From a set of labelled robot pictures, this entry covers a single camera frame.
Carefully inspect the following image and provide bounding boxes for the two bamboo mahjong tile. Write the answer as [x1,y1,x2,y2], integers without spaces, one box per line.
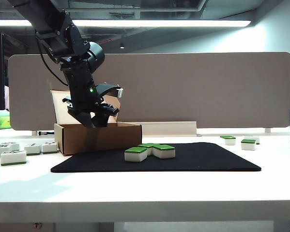
[24,143,43,156]

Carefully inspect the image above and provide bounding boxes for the green white package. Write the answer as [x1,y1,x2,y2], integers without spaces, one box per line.
[0,115,12,131]

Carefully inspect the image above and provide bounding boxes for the long ceiling light strip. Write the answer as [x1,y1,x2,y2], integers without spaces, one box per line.
[0,19,252,28]

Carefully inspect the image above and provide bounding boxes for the one bamboo bird mahjong tile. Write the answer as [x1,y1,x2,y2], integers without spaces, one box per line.
[0,150,27,167]

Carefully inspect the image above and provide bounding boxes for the brown paper box with lid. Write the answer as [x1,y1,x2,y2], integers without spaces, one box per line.
[50,89,143,156]

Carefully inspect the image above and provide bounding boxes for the three bamboo mahjong tile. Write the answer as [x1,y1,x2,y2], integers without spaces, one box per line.
[42,142,58,155]

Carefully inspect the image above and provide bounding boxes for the black mouse mat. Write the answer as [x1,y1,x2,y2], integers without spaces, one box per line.
[50,142,262,173]

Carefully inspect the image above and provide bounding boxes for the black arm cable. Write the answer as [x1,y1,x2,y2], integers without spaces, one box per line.
[39,38,70,87]

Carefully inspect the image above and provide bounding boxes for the white green mahjong tile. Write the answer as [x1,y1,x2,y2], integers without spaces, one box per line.
[244,135,260,145]

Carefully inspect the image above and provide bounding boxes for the six bamboo mahjong tile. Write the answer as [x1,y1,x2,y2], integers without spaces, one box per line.
[4,142,20,152]

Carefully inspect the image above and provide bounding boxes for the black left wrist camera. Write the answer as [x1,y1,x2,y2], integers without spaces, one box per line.
[94,83,125,99]

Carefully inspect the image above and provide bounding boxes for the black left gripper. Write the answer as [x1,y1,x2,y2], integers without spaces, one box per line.
[61,60,119,128]

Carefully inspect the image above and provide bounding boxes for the brown felt desk divider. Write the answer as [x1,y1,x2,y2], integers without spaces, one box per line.
[8,52,290,131]

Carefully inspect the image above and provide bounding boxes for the green-backed mahjong tile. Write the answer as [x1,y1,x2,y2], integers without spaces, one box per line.
[124,146,148,162]
[151,144,177,160]
[137,143,161,149]
[241,139,257,151]
[219,135,237,146]

